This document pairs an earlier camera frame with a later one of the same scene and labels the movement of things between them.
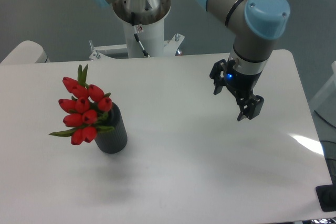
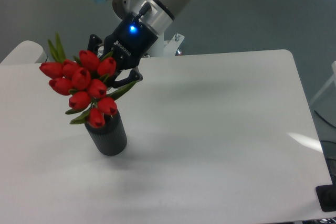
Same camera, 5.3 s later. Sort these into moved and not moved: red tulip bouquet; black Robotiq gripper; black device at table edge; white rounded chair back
Moved: red tulip bouquet; black Robotiq gripper
Not moved: white rounded chair back; black device at table edge
